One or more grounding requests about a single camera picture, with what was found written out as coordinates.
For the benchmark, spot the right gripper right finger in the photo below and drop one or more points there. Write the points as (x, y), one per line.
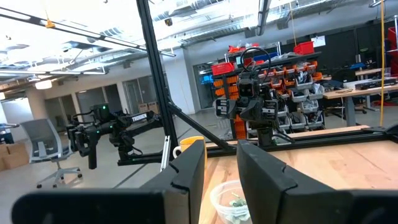
(295, 205)

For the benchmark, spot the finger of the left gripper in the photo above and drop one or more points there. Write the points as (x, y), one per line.
(253, 110)
(231, 109)

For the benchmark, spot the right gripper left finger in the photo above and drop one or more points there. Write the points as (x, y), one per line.
(93, 208)

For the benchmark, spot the green white sweetener packet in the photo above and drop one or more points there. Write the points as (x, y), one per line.
(237, 201)

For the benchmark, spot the storage rack with bins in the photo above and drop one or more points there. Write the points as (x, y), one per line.
(298, 84)

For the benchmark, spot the blue plastic bin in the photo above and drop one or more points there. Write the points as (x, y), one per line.
(206, 79)

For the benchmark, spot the red plastic bin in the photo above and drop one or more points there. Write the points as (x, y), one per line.
(222, 68)
(304, 48)

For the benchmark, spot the orange mug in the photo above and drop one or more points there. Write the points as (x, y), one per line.
(188, 144)

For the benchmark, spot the clear plastic container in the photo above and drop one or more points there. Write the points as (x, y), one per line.
(219, 199)

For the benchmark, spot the brown cardboard box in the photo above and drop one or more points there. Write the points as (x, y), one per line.
(15, 158)
(147, 107)

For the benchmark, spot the grey office chair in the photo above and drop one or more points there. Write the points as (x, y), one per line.
(43, 137)

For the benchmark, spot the white paper sign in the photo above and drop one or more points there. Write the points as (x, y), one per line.
(318, 41)

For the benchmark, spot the wooden workbench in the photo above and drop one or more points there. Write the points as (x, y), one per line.
(357, 92)

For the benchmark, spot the black equipment case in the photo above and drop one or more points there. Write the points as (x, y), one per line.
(376, 83)

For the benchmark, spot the white ceiling lamp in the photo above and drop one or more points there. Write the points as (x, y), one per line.
(43, 84)

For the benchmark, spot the red plastic crate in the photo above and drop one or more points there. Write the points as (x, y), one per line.
(392, 37)

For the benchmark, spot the yellow hanging connector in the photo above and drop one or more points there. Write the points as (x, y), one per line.
(49, 23)

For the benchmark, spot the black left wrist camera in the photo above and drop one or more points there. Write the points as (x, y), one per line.
(247, 88)

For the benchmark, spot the silver metal bracket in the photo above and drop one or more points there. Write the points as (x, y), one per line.
(165, 152)

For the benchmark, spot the black aluminium table frame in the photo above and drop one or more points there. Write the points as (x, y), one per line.
(155, 77)

